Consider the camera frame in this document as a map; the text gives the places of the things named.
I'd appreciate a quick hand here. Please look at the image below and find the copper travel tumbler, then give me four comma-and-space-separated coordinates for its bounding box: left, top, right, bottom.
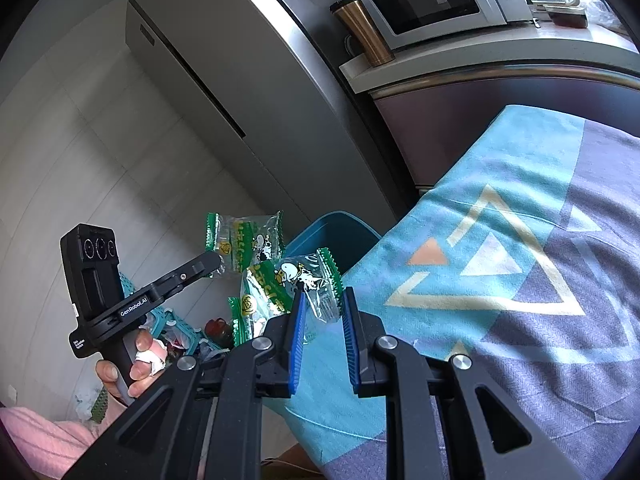
330, 0, 395, 67

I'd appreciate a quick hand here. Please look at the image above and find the kitchen counter with cabinets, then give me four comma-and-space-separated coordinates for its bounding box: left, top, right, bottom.
341, 23, 639, 190

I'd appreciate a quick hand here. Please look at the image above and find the green candy wrapper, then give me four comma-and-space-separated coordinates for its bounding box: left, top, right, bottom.
228, 247, 344, 346
205, 211, 285, 273

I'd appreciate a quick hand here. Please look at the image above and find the pink sleeve forearm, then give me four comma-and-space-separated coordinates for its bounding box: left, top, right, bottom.
1, 394, 126, 479

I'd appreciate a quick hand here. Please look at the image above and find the person's left hand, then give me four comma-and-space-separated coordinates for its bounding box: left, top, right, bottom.
96, 330, 167, 406

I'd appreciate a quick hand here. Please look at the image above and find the grey double door refrigerator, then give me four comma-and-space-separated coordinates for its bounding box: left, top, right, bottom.
126, 0, 416, 233

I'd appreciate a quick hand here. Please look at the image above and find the teal patterned tablecloth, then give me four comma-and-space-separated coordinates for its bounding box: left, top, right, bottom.
264, 103, 640, 480

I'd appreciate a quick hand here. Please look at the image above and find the teal plastic trash bin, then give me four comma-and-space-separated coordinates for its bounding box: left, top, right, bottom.
283, 210, 382, 274

